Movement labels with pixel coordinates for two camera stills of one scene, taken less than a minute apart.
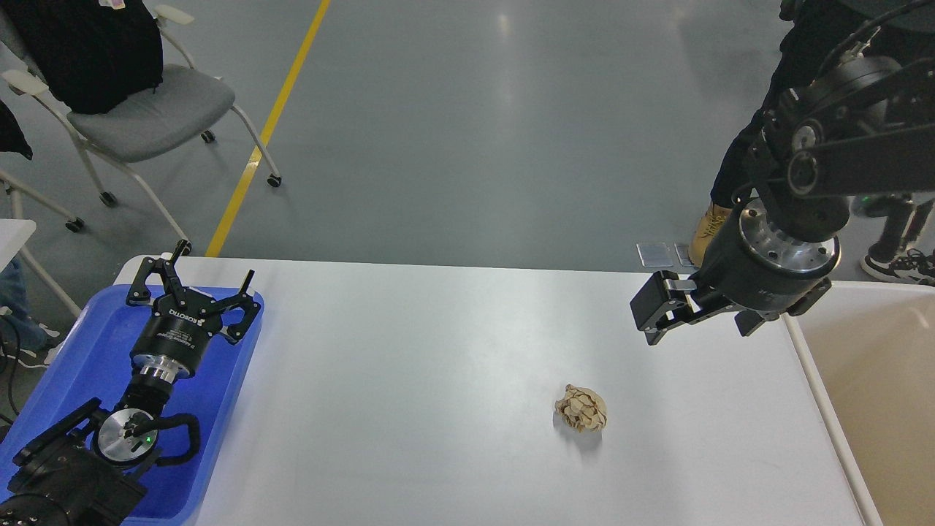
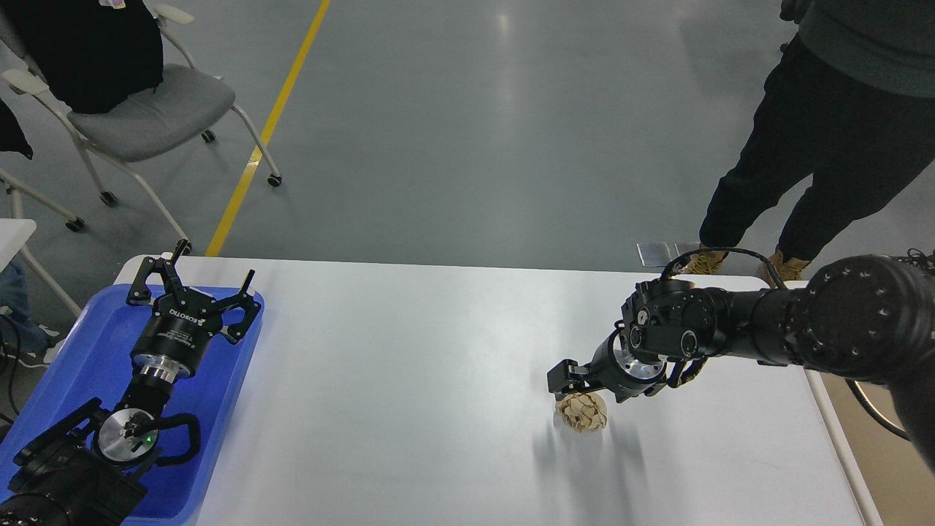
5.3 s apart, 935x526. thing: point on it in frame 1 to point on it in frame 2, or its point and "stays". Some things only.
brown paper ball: [582, 408] stays
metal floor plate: [657, 255] stays
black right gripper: [746, 265] to [611, 367]
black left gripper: [171, 344] stays
